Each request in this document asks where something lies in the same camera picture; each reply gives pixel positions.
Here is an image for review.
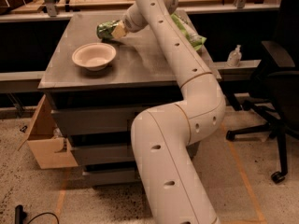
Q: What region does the clear sanitizer pump bottle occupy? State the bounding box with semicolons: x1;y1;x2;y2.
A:
227;45;242;67

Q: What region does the green chip bag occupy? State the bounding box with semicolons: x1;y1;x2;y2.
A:
171;13;206;51

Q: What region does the white paper bowl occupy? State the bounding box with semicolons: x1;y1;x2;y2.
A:
72;43;116;71

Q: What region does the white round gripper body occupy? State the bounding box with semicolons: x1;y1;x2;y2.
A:
121;4;148;33

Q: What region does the black office chair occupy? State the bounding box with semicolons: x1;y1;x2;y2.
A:
226;0;299;184

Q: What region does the black floor cable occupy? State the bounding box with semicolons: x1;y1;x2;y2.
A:
25;212;60;224

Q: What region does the grey metal ledge rail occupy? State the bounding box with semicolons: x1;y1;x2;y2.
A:
0;60;260;93

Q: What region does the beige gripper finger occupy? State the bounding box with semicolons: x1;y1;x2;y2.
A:
111;23;127;39

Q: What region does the crushed green soda can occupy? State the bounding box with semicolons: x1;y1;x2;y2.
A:
96;21;119;39

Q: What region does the middle grey drawer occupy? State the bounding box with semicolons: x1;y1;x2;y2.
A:
71;143;135;165

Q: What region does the bottom grey drawer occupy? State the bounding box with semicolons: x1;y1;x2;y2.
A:
83;168;139;186

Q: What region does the open cardboard box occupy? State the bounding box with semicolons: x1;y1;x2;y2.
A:
20;96;78;169

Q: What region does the grey drawer cabinet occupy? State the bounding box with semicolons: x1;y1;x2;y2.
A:
38;10;222;188

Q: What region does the top grey drawer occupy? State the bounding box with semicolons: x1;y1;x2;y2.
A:
51;106;144;135

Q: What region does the grey drawer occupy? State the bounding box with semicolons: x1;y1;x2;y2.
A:
83;168;139;186
71;143;135;165
51;106;144;135

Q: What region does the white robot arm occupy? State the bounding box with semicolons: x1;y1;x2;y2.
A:
124;0;225;224

